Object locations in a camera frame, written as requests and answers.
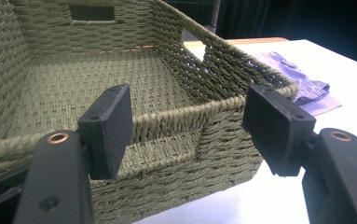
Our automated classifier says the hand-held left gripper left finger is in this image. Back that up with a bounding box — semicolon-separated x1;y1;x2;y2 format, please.
12;83;134;224

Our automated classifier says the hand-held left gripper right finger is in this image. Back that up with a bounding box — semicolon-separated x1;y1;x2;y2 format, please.
240;83;357;224

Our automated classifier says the purple cloth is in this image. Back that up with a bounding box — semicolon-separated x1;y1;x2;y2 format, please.
252;50;343;118

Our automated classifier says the green woven basket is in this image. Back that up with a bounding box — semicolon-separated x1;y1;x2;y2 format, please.
0;0;300;224

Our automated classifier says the dark curtain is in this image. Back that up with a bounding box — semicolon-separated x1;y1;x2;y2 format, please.
163;0;357;69

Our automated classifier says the grey metal stand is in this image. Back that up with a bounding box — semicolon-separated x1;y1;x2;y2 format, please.
204;0;223;35

